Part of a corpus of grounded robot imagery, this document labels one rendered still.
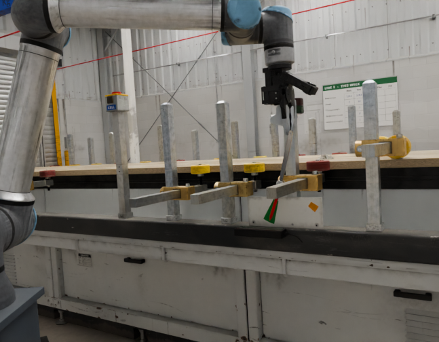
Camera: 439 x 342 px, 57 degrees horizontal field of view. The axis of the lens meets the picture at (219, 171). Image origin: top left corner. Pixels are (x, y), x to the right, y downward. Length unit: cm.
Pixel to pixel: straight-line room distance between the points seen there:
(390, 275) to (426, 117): 716
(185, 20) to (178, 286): 127
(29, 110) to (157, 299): 118
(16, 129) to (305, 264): 98
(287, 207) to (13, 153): 84
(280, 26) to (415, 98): 725
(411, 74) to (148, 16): 759
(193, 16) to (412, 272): 94
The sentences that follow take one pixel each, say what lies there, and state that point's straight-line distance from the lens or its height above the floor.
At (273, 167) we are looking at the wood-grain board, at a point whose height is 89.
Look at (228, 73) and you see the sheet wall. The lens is 962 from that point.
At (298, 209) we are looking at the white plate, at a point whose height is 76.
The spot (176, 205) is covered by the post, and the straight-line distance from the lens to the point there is 159.
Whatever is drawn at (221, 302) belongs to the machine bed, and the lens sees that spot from 189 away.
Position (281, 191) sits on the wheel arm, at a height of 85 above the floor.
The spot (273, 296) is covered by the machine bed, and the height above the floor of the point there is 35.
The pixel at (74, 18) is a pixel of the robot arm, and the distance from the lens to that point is 117.
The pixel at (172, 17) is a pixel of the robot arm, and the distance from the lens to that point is 113.
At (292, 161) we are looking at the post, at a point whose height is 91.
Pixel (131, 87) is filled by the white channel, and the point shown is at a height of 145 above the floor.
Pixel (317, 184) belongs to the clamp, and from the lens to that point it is 130.
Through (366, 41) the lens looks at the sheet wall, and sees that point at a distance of 870.
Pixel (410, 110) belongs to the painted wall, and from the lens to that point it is 843.
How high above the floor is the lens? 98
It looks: 3 degrees down
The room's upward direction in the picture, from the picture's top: 3 degrees counter-clockwise
